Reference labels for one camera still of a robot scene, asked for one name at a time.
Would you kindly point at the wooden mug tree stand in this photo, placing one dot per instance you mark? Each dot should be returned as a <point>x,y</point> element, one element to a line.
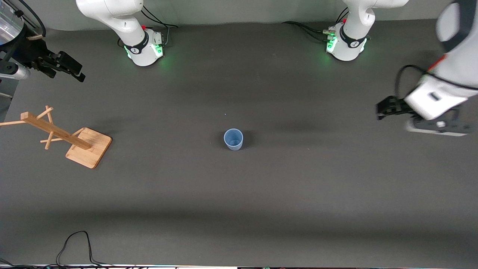
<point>78,142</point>

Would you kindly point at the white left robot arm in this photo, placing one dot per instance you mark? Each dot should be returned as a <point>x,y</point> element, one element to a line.
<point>354,22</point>

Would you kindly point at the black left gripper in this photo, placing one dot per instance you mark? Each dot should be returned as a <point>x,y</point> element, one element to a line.
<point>396,105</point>

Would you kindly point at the light blue plastic cup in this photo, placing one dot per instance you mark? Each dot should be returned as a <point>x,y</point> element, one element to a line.
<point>233,139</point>

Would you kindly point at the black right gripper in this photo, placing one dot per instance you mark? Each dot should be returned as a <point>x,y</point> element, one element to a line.
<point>30,55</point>

